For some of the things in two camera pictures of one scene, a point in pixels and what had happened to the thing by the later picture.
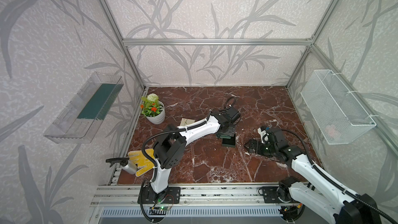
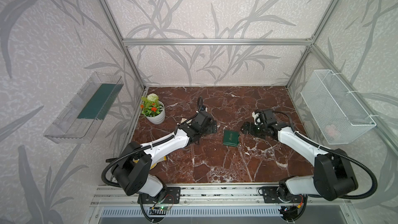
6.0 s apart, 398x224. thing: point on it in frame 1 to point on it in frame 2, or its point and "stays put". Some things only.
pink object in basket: x=332 y=131 stays put
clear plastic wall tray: x=81 y=116 stays put
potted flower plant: x=152 y=109 stays put
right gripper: x=251 y=145 to x=245 y=127
